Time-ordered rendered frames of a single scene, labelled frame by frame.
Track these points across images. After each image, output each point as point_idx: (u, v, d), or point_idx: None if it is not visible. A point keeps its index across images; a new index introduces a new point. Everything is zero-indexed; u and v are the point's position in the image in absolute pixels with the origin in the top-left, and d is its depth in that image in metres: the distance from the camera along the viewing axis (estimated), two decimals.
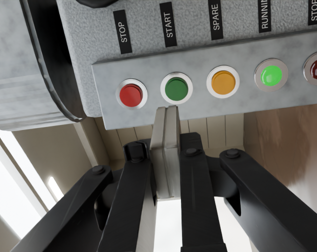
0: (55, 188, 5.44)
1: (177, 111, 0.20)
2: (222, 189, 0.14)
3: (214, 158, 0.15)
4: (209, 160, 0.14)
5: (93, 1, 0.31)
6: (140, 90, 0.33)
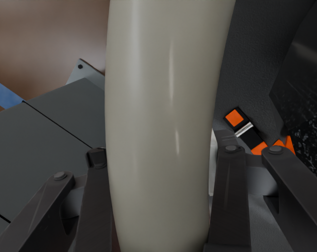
0: None
1: None
2: (264, 187, 0.13)
3: (253, 155, 0.14)
4: (248, 157, 0.14)
5: None
6: None
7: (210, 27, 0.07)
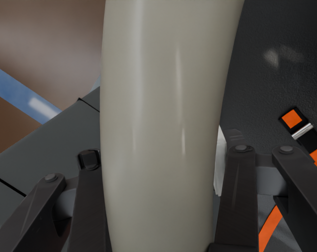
0: None
1: None
2: (275, 187, 0.13)
3: (263, 155, 0.14)
4: (258, 157, 0.14)
5: None
6: None
7: (219, 25, 0.06)
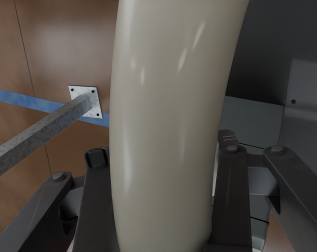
0: None
1: None
2: (266, 187, 0.13)
3: (255, 155, 0.14)
4: (250, 157, 0.14)
5: None
6: None
7: None
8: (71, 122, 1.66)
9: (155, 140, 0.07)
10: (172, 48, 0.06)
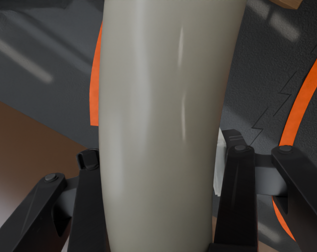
0: None
1: None
2: (274, 187, 0.13)
3: (262, 155, 0.14)
4: (258, 157, 0.14)
5: None
6: None
7: None
8: None
9: (150, 136, 0.06)
10: (168, 29, 0.05)
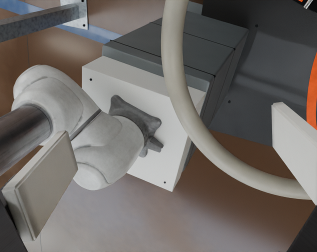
0: None
1: (291, 109, 0.17)
2: None
3: None
4: None
5: None
6: None
7: (187, 101, 0.44)
8: (59, 23, 1.80)
9: (171, 30, 0.40)
10: (174, 13, 0.39)
